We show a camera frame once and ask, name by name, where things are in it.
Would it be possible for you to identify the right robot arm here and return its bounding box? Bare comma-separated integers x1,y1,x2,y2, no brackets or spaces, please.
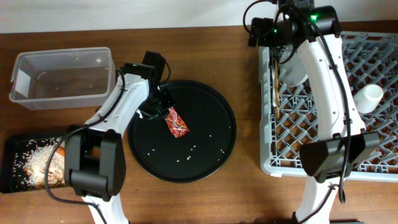
245,1,379,223

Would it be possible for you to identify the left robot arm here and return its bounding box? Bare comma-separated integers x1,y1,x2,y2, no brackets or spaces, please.
64,51,173,223

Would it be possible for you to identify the orange carrot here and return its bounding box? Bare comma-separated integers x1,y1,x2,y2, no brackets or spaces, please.
56,146,65,157

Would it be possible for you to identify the wooden chopstick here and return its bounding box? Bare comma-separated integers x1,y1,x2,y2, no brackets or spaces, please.
274,59,280,119

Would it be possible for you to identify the round black tray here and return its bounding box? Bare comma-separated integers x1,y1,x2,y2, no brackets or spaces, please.
127,80,236,183

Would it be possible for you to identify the clear plastic bin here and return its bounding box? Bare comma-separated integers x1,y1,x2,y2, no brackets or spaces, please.
9,47,116,110

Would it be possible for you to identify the red snack wrapper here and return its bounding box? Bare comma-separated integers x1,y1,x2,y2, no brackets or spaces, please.
165,107,189,138

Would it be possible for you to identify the grey plate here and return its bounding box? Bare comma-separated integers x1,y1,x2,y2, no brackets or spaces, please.
278,53,308,87

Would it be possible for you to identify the black rectangular tray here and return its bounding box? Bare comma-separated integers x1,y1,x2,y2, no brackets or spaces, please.
1,130,65,194

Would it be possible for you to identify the white cup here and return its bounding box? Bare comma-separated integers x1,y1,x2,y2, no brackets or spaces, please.
353,84,384,113

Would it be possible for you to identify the white tissue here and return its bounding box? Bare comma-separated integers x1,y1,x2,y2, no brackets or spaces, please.
136,110,143,119

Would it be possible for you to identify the white plastic fork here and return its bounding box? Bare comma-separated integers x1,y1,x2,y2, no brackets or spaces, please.
271,67,277,108

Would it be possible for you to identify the rice and nuts pile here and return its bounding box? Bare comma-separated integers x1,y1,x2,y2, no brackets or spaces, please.
23,138,65,189

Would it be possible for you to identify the grey dishwasher rack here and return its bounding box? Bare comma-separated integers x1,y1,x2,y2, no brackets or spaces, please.
259,32,397,182

